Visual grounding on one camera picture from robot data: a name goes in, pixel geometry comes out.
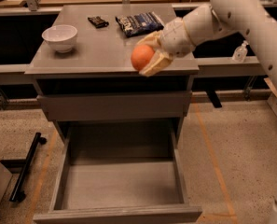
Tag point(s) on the grey metal rail shelf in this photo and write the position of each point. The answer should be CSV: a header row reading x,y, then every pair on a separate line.
x,y
17,74

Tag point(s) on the clear sanitizer pump bottle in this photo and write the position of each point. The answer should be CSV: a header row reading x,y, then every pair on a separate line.
x,y
240,52

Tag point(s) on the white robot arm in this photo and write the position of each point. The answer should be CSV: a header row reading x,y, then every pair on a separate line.
x,y
217,19

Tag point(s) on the open grey middle drawer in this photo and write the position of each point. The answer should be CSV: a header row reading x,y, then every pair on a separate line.
x,y
120,173

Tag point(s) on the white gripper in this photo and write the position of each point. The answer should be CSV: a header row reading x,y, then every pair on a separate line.
x,y
175,37

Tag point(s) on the white ceramic bowl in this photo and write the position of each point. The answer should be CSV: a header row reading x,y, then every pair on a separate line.
x,y
61,38

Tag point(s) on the black metal bar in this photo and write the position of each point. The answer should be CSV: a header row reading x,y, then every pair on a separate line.
x,y
18,195

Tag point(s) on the small dark snack packet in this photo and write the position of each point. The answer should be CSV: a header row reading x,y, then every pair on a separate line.
x,y
98,22

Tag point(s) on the blue chip bag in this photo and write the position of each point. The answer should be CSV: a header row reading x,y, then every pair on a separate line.
x,y
139,24

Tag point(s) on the cardboard box right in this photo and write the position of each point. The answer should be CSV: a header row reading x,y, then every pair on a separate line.
x,y
272,101

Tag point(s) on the grey drawer cabinet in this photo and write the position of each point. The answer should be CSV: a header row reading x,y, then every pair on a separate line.
x,y
100,61

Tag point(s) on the closed grey top drawer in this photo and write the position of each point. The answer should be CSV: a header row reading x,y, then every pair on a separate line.
x,y
114,106

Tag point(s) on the orange fruit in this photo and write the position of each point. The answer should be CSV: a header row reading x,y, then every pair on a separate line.
x,y
141,56

